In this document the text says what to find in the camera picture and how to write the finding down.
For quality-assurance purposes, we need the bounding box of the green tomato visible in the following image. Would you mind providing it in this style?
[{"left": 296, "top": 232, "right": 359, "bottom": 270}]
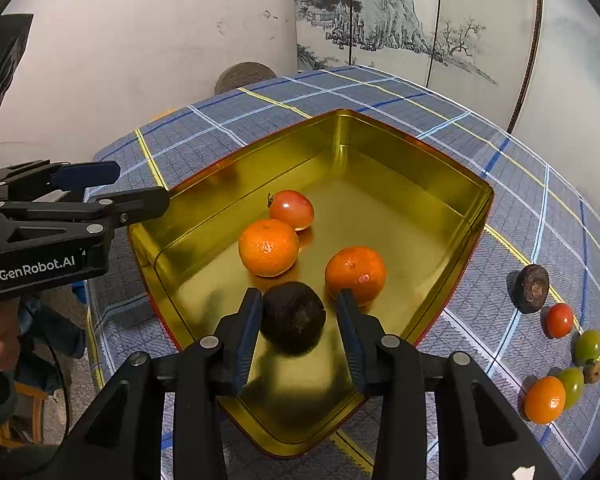
[
  {"left": 556, "top": 367, "right": 584, "bottom": 410},
  {"left": 573, "top": 328, "right": 600, "bottom": 366}
]

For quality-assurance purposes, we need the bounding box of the small orange mandarin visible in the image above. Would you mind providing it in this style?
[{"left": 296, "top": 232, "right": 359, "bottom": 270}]
[{"left": 325, "top": 246, "right": 387, "bottom": 307}]

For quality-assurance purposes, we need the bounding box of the person left hand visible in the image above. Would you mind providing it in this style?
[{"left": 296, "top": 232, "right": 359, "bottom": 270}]
[{"left": 0, "top": 298, "right": 20, "bottom": 372}]

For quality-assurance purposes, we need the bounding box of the dark brown passion fruit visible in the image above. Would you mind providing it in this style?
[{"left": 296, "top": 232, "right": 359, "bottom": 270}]
[{"left": 260, "top": 282, "right": 326, "bottom": 354}]

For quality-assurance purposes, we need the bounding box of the green tomato near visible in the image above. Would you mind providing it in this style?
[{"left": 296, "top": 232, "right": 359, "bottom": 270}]
[{"left": 556, "top": 367, "right": 584, "bottom": 410}]

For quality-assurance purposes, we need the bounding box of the blue plaid tablecloth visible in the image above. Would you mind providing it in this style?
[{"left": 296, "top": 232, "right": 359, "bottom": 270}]
[{"left": 86, "top": 66, "right": 600, "bottom": 479}]

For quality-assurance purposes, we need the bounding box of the green tomato far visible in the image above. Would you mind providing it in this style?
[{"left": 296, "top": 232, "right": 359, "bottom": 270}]
[{"left": 573, "top": 328, "right": 600, "bottom": 366}]

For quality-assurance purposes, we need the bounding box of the large orange mandarin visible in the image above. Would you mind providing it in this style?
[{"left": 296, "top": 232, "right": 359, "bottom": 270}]
[{"left": 238, "top": 219, "right": 300, "bottom": 278}]

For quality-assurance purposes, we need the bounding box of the dark brown round fruit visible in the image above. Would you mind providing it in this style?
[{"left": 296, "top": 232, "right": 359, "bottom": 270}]
[{"left": 510, "top": 263, "right": 550, "bottom": 314}]

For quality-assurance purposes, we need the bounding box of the gold red tin box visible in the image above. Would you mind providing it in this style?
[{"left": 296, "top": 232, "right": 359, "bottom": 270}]
[{"left": 129, "top": 110, "right": 494, "bottom": 458}]

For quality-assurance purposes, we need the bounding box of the orange stool seat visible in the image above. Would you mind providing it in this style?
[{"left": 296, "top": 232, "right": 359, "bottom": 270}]
[{"left": 150, "top": 108, "right": 178, "bottom": 122}]

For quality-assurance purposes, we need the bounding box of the small brown longan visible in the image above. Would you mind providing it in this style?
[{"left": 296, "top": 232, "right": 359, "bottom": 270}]
[{"left": 583, "top": 360, "right": 600, "bottom": 385}]

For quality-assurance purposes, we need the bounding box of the small red tomato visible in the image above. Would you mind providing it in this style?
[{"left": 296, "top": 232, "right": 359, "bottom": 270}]
[{"left": 545, "top": 302, "right": 573, "bottom": 339}]

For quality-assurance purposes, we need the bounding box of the painted folding screen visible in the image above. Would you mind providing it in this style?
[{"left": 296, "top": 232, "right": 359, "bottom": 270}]
[{"left": 294, "top": 0, "right": 600, "bottom": 214}]

